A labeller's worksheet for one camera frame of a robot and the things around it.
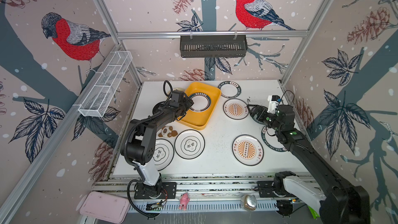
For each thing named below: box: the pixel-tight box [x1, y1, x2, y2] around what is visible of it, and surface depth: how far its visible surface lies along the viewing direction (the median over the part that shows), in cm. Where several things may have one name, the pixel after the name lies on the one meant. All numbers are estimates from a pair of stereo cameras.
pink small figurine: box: [178, 192, 191, 211], surface depth 71 cm
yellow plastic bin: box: [176, 81, 221, 131], surface depth 105 cm
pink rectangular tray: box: [79, 190, 131, 224], surface depth 69 cm
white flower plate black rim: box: [174, 129, 206, 160], surface depth 90 cm
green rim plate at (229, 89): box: [217, 80, 242, 99], surface depth 120 cm
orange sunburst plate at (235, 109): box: [222, 98, 250, 121], surface depth 106 cm
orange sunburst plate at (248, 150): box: [232, 134, 265, 166], surface depth 88 cm
